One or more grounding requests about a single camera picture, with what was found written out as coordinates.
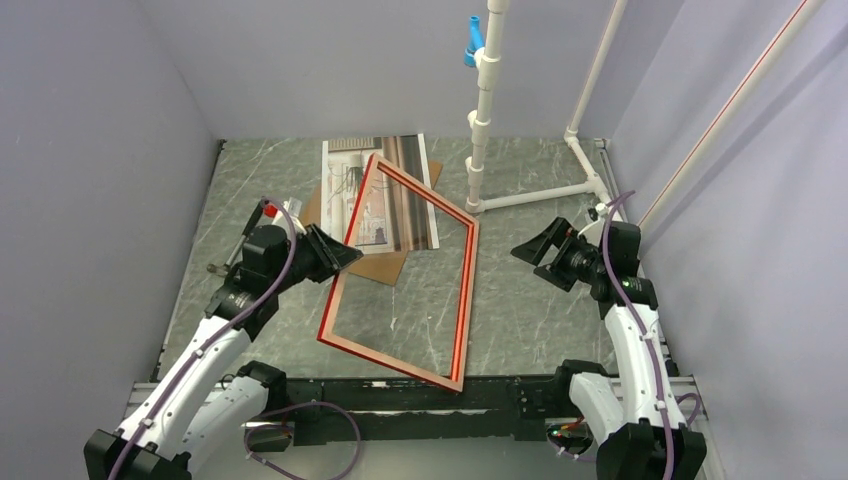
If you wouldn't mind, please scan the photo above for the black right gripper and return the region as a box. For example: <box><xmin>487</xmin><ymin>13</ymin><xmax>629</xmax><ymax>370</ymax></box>
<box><xmin>511</xmin><ymin>217</ymin><xmax>607</xmax><ymax>292</ymax></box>

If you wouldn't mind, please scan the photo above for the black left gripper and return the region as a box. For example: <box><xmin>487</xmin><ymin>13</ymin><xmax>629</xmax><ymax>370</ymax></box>
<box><xmin>270</xmin><ymin>222</ymin><xmax>362</xmax><ymax>293</ymax></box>

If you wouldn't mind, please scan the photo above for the printed photo sheet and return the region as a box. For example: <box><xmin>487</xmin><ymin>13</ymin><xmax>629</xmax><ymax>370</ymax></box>
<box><xmin>320</xmin><ymin>133</ymin><xmax>439</xmax><ymax>254</ymax></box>

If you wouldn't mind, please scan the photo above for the red picture frame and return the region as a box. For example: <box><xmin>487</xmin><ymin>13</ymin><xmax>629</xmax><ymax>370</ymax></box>
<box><xmin>317</xmin><ymin>153</ymin><xmax>480</xmax><ymax>393</ymax></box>

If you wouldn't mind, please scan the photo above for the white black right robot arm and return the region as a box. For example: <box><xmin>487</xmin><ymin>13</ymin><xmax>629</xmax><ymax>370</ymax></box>
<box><xmin>511</xmin><ymin>217</ymin><xmax>707</xmax><ymax>479</ymax></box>

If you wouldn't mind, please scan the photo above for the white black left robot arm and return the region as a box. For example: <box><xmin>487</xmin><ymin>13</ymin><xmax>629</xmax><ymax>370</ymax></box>
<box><xmin>83</xmin><ymin>224</ymin><xmax>363</xmax><ymax>479</ymax></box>

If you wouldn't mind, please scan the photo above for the brown cardboard backing board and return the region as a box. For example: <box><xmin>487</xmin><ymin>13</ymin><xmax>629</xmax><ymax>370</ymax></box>
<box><xmin>300</xmin><ymin>158</ymin><xmax>439</xmax><ymax>285</ymax></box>

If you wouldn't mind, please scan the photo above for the white PVC pipe stand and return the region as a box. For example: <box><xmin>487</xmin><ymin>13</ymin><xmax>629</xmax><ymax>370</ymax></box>
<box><xmin>460</xmin><ymin>1</ymin><xmax>636</xmax><ymax>213</ymax></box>

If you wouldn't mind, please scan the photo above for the blue pipe fitting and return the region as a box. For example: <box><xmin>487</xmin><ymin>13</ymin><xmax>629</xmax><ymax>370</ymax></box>
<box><xmin>464</xmin><ymin>15</ymin><xmax>485</xmax><ymax>69</ymax></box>

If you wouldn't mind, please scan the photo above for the white pole with red stripe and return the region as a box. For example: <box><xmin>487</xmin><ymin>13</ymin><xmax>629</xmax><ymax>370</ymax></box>
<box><xmin>638</xmin><ymin>0</ymin><xmax>825</xmax><ymax>230</ymax></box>

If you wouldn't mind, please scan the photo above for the black handled hammer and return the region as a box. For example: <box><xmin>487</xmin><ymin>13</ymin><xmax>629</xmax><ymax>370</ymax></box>
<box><xmin>206</xmin><ymin>210</ymin><xmax>262</xmax><ymax>277</ymax></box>

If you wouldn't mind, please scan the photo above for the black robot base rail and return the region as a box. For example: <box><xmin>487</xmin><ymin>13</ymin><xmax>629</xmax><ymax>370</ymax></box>
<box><xmin>246</xmin><ymin>374</ymin><xmax>580</xmax><ymax>451</ymax></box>

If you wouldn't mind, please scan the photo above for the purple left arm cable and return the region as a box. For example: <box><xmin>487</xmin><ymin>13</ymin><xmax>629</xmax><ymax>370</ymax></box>
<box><xmin>105</xmin><ymin>195</ymin><xmax>362</xmax><ymax>480</ymax></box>

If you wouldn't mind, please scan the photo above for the aluminium extrusion frame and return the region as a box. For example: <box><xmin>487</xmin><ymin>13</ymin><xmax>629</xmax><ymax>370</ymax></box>
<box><xmin>83</xmin><ymin>154</ymin><xmax>708</xmax><ymax>479</ymax></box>

